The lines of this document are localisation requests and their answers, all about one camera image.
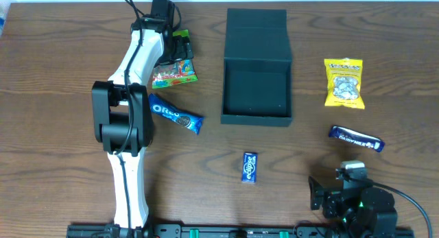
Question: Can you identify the blue oreo pack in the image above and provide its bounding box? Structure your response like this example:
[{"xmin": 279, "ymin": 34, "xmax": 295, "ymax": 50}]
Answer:
[{"xmin": 148, "ymin": 93, "xmax": 204, "ymax": 134}]

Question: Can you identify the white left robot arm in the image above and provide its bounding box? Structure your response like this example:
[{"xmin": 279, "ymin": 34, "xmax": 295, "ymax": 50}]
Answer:
[{"xmin": 92, "ymin": 0, "xmax": 193, "ymax": 232}]

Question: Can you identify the black gift box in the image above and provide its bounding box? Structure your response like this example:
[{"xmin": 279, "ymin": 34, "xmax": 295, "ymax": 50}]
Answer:
[{"xmin": 220, "ymin": 8, "xmax": 293, "ymax": 127}]

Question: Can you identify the purple dairy milk chocolate bar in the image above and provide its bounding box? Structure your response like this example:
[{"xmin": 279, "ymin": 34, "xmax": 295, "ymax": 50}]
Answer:
[{"xmin": 329, "ymin": 126, "xmax": 385, "ymax": 152}]

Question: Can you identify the yellow snack bag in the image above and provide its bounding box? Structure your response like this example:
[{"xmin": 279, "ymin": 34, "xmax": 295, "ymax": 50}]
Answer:
[{"xmin": 324, "ymin": 58, "xmax": 365, "ymax": 110}]

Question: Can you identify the blue eclipse mints tin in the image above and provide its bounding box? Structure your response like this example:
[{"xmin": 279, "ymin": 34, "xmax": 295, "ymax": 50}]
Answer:
[{"xmin": 241, "ymin": 152, "xmax": 258, "ymax": 184}]

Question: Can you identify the haribo gummy bag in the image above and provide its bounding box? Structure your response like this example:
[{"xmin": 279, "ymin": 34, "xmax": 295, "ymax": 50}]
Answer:
[{"xmin": 152, "ymin": 29, "xmax": 198, "ymax": 89}]

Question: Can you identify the black mounting rail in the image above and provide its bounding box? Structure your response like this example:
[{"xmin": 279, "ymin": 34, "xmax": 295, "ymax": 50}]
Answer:
[{"xmin": 66, "ymin": 224, "xmax": 415, "ymax": 238}]

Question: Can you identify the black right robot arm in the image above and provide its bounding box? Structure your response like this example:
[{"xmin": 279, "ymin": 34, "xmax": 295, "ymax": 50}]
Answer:
[{"xmin": 308, "ymin": 160, "xmax": 405, "ymax": 238}]

